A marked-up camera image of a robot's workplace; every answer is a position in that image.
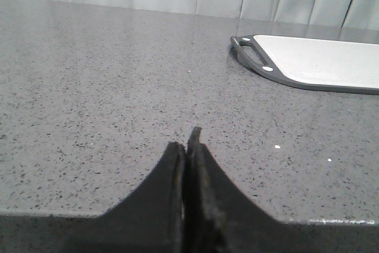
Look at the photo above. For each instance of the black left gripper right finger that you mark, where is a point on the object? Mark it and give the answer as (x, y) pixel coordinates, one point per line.
(220, 218)

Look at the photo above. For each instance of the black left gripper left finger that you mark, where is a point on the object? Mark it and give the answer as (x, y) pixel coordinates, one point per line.
(148, 220)

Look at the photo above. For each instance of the white cutting board grey rim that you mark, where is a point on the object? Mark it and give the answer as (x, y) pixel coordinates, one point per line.
(311, 64)

